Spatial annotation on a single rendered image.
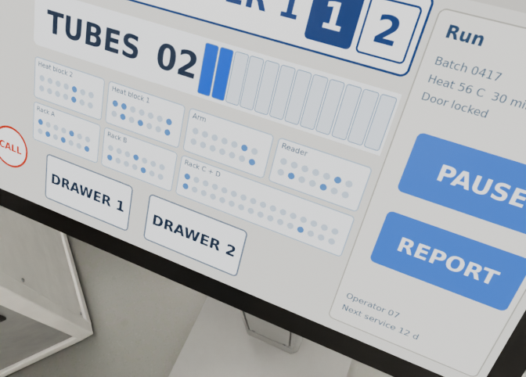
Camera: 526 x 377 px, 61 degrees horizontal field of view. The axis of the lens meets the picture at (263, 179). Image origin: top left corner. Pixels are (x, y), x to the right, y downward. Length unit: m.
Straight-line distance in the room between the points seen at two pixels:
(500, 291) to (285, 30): 0.23
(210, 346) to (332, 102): 1.10
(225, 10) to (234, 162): 0.11
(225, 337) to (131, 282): 0.36
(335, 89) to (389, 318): 0.18
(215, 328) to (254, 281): 0.98
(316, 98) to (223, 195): 0.11
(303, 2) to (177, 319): 1.20
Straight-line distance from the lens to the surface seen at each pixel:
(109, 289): 1.51
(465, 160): 0.32
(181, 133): 0.36
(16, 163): 0.49
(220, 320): 1.36
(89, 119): 0.41
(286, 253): 0.36
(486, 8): 0.31
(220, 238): 0.38
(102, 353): 1.47
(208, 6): 0.34
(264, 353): 1.33
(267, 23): 0.32
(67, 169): 0.44
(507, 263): 0.35
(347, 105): 0.31
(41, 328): 1.27
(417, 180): 0.32
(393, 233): 0.34
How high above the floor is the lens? 1.36
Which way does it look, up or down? 61 degrees down
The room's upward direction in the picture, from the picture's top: 4 degrees counter-clockwise
